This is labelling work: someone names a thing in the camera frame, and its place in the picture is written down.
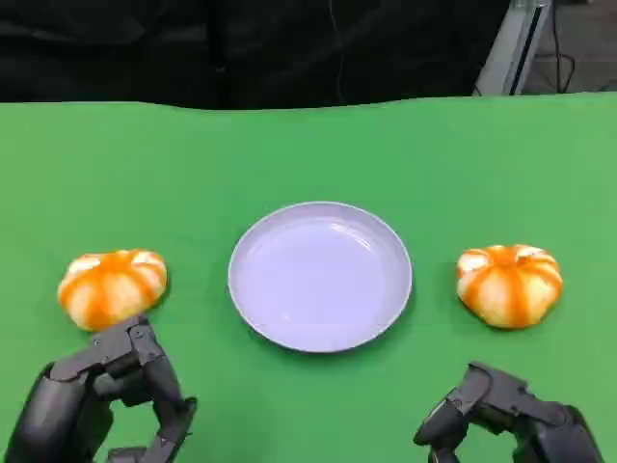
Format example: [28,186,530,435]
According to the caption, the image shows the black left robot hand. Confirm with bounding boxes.
[0,313,199,463]

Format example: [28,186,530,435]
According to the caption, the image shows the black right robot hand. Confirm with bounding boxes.
[413,361,606,463]

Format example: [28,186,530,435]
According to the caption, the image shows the orange and white toy bread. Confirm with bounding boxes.
[455,244,565,331]
[56,248,170,333]

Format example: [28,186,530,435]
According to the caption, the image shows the lilac plate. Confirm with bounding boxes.
[228,201,414,354]

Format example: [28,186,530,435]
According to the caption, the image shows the green table cloth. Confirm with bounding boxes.
[0,89,617,463]

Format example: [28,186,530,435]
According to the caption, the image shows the black backdrop curtain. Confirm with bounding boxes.
[0,0,513,111]

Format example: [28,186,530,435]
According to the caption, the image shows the black floor cable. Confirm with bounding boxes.
[551,0,578,93]

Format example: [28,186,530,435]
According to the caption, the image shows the aluminium frame post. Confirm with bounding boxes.
[473,0,555,97]

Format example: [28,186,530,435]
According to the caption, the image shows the thin hanging cable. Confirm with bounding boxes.
[329,0,347,100]

